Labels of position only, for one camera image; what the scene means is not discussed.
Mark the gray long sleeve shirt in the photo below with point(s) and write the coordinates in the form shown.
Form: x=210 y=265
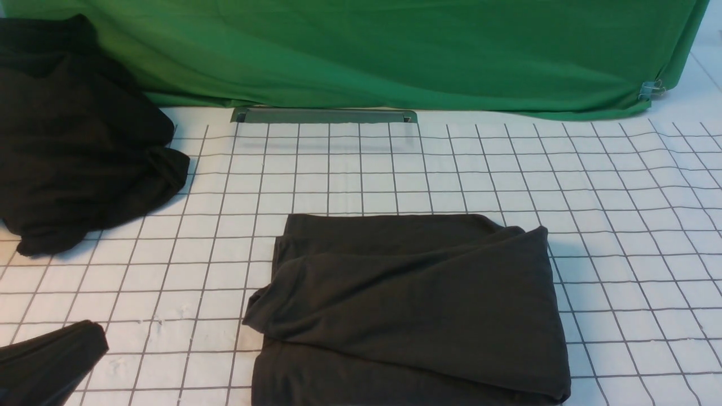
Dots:
x=409 y=310

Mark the gray metal bar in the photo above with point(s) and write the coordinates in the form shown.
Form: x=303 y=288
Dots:
x=322 y=116

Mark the green backdrop cloth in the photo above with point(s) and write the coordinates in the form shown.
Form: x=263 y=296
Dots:
x=559 y=60

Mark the black crumpled garment pile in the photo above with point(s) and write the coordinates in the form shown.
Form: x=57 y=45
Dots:
x=83 y=149

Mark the metal binder clip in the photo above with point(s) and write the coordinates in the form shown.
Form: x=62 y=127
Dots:
x=651 y=89

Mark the dark cloth at corner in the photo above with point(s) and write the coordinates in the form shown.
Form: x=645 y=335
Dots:
x=46 y=370

